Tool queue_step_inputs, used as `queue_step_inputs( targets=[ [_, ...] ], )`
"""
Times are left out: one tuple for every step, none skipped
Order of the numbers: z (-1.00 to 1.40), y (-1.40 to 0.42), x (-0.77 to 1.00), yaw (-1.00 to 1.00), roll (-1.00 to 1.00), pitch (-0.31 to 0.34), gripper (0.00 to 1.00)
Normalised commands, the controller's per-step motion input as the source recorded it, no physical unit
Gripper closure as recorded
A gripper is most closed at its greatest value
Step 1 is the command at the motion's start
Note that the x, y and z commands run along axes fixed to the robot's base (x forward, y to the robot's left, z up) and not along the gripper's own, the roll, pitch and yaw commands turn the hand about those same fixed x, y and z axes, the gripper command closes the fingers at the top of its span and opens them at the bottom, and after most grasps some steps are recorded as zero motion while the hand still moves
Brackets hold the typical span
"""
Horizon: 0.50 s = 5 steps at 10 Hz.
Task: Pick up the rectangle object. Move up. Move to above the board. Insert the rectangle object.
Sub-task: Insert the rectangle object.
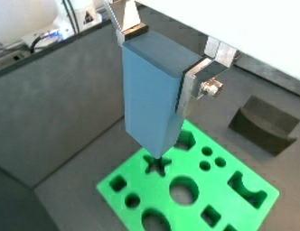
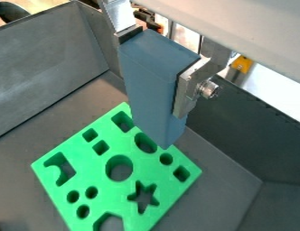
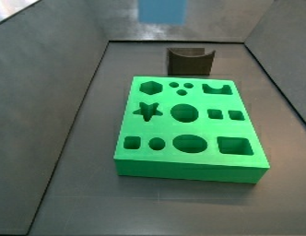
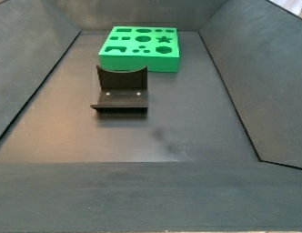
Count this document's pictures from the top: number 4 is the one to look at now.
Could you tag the green shape sorting board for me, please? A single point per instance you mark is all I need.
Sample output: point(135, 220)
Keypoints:
point(137, 46)

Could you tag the dark curved holder stand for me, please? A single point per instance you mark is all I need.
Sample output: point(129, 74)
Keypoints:
point(123, 89)

